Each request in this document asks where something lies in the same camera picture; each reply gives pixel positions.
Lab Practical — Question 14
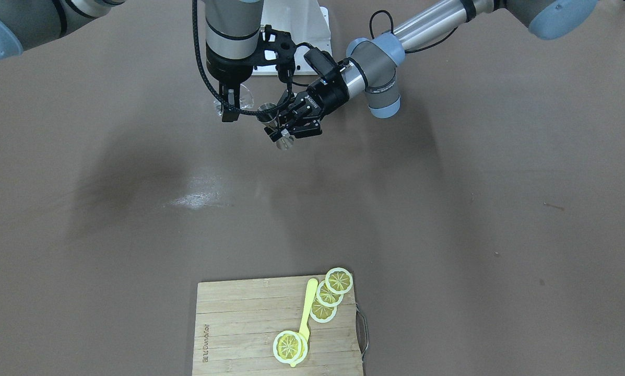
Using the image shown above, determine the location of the lemon slice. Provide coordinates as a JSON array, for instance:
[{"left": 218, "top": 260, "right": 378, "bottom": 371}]
[
  {"left": 272, "top": 330, "right": 309, "bottom": 368},
  {"left": 315, "top": 281, "right": 344, "bottom": 309},
  {"left": 325, "top": 267, "right": 353, "bottom": 295},
  {"left": 310, "top": 300, "right": 338, "bottom": 323}
]

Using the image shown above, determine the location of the lemon slice front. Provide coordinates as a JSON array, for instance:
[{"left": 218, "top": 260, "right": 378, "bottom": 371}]
[{"left": 272, "top": 330, "right": 309, "bottom": 368}]

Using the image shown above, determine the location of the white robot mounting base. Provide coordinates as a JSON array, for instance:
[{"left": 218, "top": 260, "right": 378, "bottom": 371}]
[{"left": 261, "top": 1, "right": 332, "bottom": 53}]

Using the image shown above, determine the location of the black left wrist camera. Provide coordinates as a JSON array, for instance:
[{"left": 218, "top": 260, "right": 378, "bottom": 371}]
[{"left": 303, "top": 47, "right": 339, "bottom": 81}]

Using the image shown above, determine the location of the bamboo cutting board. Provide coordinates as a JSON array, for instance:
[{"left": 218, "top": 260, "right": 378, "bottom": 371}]
[{"left": 192, "top": 276, "right": 364, "bottom": 375}]

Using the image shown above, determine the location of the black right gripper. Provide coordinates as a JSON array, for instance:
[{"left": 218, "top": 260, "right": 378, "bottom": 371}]
[{"left": 206, "top": 50, "right": 253, "bottom": 122}]

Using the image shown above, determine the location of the steel double jigger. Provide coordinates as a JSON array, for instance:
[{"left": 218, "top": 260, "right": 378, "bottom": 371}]
[{"left": 256, "top": 110, "right": 294, "bottom": 150}]

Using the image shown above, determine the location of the clear glass measuring cup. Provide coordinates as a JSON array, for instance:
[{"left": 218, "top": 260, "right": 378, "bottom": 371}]
[{"left": 218, "top": 84, "right": 254, "bottom": 110}]

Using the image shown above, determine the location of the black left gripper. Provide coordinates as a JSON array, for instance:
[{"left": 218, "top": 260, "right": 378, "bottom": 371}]
[{"left": 264, "top": 76, "right": 349, "bottom": 143}]

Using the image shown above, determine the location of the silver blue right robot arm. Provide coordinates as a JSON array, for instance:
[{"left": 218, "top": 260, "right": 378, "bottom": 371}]
[{"left": 0, "top": 1, "right": 265, "bottom": 122}]

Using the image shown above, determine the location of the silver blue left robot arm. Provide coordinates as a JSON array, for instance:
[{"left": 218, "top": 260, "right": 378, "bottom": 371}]
[{"left": 259, "top": 1, "right": 597, "bottom": 148}]

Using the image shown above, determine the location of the lemon slice top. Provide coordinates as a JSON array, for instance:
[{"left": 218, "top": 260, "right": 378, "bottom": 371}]
[{"left": 325, "top": 267, "right": 353, "bottom": 295}]

